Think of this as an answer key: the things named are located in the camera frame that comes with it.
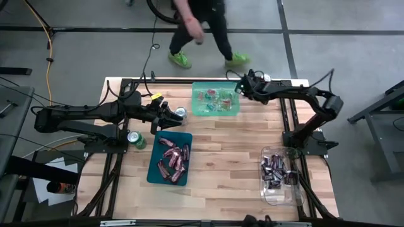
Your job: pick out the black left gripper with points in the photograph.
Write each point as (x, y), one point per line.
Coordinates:
(143, 108)

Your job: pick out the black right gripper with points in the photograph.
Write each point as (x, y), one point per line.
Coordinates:
(260, 86)

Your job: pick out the red hard candy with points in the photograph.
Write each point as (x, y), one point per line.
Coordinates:
(210, 93)
(225, 102)
(200, 97)

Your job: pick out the light green translucent basket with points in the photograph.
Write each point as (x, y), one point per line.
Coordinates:
(232, 110)

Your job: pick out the blue hard candy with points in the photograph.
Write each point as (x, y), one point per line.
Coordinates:
(210, 107)

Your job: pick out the clear plastic basket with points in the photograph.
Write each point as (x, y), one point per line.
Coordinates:
(284, 198)

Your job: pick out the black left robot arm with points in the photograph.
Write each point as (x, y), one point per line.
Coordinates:
(79, 115)

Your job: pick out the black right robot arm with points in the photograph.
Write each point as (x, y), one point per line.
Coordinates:
(328, 108)

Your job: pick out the silver Diet Coke can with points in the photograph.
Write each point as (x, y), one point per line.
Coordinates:
(181, 111)

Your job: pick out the dark teal plastic basket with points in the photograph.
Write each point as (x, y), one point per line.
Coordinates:
(186, 136)

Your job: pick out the green soda can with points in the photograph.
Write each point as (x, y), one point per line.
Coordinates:
(134, 137)

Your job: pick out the black table clamp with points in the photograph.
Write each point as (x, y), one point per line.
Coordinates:
(153, 77)

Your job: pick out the person's hand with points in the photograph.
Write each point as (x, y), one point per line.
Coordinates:
(195, 33)

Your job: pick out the person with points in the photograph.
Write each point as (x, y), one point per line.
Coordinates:
(214, 19)

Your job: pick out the orange black bottle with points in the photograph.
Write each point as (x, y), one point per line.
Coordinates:
(60, 187)

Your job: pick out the black bulky device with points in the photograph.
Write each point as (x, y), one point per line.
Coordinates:
(252, 222)

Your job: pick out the white paper sheet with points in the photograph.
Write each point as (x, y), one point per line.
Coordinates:
(41, 192)

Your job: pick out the grey metal stand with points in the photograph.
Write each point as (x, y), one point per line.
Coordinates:
(382, 148)

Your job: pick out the grey side table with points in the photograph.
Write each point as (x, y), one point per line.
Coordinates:
(9, 126)

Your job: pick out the black flat bar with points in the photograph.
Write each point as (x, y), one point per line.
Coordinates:
(15, 71)

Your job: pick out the black hand tool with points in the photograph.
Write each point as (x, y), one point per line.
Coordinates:
(8, 107)

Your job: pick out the black tripod leg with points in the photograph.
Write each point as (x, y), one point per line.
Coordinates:
(41, 17)

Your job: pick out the black aluminium table frame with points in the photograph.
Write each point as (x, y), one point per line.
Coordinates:
(176, 81)

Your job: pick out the silver metal bracket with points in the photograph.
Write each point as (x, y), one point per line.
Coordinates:
(293, 224)

